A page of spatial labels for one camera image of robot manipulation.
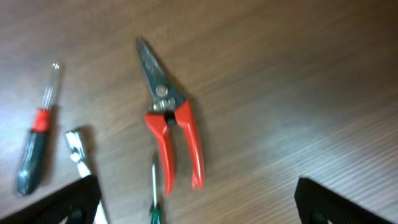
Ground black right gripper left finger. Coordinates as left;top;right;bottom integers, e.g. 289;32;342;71
1;175;101;224

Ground green handled screwdriver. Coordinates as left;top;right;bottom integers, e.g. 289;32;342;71
150;154;162;224

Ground black red screwdriver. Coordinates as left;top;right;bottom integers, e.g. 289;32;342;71
16;62;62;197

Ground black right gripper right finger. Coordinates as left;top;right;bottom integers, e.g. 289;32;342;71
294;177;392;224

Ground red handled snips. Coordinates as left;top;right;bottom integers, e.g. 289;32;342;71
136;39;205;195

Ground silver combination wrench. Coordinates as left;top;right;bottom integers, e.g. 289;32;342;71
65;129;109;224

